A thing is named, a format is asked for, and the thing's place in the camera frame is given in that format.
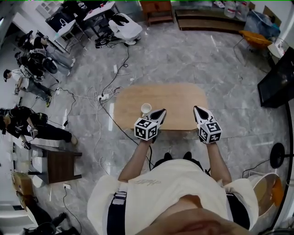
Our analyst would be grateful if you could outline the black power cable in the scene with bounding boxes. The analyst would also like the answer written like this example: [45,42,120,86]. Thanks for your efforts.
[98,100,140,144]
[102,43,131,95]

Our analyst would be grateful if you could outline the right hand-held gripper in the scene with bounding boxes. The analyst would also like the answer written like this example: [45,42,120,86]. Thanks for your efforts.
[193,106,223,145]

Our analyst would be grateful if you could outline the brown cardboard box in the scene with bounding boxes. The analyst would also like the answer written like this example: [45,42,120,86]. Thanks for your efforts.
[11,171,33,196]

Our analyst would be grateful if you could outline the black socket cable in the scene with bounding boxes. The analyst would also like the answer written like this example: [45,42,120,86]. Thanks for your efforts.
[62,188,83,235]

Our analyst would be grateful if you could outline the orange cushion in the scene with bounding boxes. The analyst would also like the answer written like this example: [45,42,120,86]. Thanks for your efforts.
[272,178,286,207]

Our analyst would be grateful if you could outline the white container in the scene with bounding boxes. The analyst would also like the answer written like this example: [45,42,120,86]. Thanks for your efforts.
[31,149,45,174]

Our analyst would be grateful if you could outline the white desk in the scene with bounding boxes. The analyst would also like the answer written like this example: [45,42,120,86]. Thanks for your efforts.
[83,1,120,39]

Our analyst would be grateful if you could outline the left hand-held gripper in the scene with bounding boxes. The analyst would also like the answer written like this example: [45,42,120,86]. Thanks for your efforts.
[134,109,167,143]

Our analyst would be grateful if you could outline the tall black cabinet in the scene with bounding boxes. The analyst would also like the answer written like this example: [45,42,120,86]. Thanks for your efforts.
[257,47,294,108]

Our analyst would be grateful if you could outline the person's black trousers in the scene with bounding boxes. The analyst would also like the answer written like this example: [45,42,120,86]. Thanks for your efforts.
[153,158,204,172]

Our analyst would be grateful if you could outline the dark wooden steps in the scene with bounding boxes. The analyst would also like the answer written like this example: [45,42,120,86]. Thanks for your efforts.
[175,9,245,32]

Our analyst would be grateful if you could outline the blue-grey wrapped bundle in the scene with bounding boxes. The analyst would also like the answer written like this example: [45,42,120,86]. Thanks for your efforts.
[244,10,281,39]

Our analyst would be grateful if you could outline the person's face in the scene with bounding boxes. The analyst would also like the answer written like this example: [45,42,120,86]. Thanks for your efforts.
[147,195,262,235]

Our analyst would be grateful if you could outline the person's cream shirt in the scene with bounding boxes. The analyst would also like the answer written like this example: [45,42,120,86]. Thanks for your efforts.
[86,158,260,235]

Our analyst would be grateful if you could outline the black fan cable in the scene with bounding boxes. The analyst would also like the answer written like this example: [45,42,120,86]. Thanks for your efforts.
[242,158,271,179]

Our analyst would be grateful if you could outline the small cardboard box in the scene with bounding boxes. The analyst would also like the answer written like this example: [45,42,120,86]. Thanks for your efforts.
[262,6,282,26]

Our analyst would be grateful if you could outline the long white cable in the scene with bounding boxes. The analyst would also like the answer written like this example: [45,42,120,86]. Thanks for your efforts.
[86,86,123,172]

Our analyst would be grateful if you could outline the person's right forearm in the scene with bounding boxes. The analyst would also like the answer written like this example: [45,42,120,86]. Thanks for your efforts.
[205,142,232,187]

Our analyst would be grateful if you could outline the brown wooden cabinet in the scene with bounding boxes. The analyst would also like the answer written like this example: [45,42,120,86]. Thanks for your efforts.
[140,0,175,26]

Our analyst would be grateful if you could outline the large clear water bottle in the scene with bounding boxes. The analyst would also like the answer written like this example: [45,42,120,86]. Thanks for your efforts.
[224,0,237,18]
[236,0,250,22]

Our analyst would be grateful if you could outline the orange chair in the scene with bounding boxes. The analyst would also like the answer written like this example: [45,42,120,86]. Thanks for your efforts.
[233,29,273,67]

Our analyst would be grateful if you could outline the black bag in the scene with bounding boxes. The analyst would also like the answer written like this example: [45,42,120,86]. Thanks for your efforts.
[45,11,77,33]

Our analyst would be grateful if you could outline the dark wooden side table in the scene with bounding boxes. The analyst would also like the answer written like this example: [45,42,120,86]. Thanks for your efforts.
[29,144,83,185]

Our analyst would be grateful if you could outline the white cup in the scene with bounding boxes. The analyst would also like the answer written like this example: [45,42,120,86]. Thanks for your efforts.
[140,103,153,118]

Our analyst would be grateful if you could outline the person's left forearm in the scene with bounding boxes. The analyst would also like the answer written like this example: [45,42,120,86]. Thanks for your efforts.
[118,140,152,184]

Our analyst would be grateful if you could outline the black standing fan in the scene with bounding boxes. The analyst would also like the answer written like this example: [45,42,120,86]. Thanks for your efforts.
[270,142,294,170]

